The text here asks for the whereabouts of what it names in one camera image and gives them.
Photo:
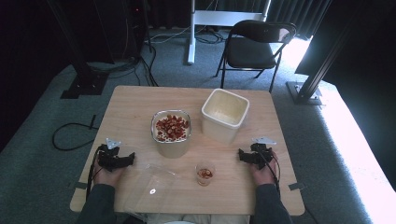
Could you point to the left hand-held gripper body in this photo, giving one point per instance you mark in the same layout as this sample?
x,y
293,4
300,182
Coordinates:
x,y
109,157

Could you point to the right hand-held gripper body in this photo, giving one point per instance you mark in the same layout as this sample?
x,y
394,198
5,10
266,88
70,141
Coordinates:
x,y
260,154

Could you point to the small cluster of date pieces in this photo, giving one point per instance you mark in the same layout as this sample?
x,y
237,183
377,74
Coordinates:
x,y
205,173

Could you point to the clear square food container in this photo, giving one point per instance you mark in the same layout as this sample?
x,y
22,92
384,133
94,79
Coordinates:
x,y
171,149

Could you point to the clear plastic cup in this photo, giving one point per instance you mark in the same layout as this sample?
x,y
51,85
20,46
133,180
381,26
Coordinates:
x,y
205,181

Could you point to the pile of red date slices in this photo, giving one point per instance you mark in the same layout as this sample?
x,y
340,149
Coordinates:
x,y
172,128

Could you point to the person's left hand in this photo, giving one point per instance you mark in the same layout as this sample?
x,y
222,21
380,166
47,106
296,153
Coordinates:
x,y
107,175

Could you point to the person's right hand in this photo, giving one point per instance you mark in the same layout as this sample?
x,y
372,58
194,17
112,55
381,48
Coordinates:
x,y
264,175

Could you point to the clear plastic bag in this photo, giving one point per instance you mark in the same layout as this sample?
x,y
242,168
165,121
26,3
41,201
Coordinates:
x,y
149,189

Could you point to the grey tape piece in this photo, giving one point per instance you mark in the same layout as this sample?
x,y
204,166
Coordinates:
x,y
77,185
296,186

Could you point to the white square bin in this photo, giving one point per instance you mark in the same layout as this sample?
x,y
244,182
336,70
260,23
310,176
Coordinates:
x,y
222,109

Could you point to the black metal stand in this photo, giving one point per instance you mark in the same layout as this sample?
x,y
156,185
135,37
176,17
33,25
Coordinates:
x,y
84,77
306,88

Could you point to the black folding chair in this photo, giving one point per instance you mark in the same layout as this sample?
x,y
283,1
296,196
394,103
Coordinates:
x,y
249,51

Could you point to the dark equipment cabinet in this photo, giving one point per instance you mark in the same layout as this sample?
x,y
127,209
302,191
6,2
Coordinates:
x,y
121,28

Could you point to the white desk frame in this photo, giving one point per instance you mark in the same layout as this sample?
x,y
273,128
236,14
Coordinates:
x,y
191,37

